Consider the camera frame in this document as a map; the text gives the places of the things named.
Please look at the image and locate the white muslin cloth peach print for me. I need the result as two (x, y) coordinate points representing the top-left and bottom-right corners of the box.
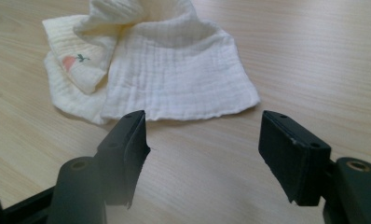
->
(41, 0), (262, 126)

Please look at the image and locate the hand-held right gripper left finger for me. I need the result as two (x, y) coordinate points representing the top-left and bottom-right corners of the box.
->
(94, 109), (151, 209)

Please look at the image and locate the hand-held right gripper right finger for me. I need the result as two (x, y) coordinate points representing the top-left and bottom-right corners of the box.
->
(257, 109), (333, 207)

